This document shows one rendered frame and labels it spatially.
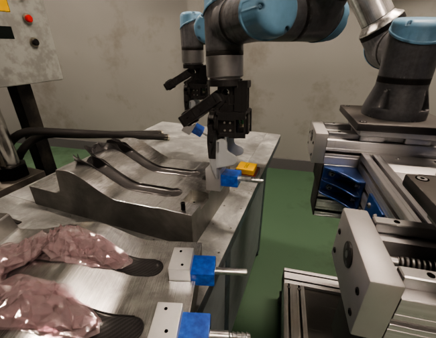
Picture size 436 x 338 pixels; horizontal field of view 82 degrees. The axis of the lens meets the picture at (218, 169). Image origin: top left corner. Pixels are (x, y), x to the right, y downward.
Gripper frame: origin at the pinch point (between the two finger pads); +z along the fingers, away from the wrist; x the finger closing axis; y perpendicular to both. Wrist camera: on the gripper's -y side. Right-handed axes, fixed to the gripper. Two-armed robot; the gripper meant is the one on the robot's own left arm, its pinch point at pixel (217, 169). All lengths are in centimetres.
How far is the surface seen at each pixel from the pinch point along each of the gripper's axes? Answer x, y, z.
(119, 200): -10.3, -21.0, 6.0
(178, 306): -30.1, 3.5, 8.8
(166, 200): -7.8, -10.2, 5.6
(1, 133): 3, -75, -4
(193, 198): -1.5, -6.2, 7.8
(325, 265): 83, 40, 91
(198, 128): 36.2, -19.4, -1.2
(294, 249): 90, 21, 90
